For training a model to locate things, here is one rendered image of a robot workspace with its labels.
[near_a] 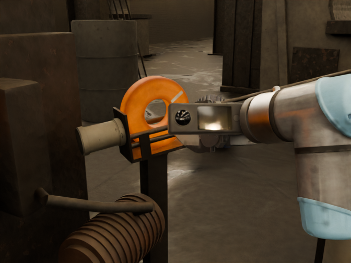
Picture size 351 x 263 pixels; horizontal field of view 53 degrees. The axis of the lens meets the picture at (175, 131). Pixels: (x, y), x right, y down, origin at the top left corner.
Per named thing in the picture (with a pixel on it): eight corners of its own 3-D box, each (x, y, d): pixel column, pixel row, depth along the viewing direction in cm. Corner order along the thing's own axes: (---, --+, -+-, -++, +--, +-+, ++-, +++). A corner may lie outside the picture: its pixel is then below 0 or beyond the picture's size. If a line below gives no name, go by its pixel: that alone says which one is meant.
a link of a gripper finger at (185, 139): (195, 147, 72) (225, 144, 64) (170, 148, 69) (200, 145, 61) (194, 132, 72) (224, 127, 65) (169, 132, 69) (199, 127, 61)
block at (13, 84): (-16, 207, 67) (-40, 82, 60) (19, 190, 74) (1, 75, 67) (23, 222, 63) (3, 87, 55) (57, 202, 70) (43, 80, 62)
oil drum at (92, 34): (64, 118, 333) (54, 18, 305) (104, 105, 383) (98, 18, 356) (116, 127, 307) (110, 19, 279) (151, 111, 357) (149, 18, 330)
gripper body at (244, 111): (233, 148, 65) (287, 143, 55) (196, 149, 60) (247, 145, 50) (230, 107, 66) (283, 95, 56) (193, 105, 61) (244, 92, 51)
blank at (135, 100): (147, 156, 82) (153, 161, 79) (104, 109, 74) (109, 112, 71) (194, 111, 85) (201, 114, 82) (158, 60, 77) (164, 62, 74)
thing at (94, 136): (78, 151, 75) (73, 124, 73) (118, 140, 79) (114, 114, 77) (85, 160, 70) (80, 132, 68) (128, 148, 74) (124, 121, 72)
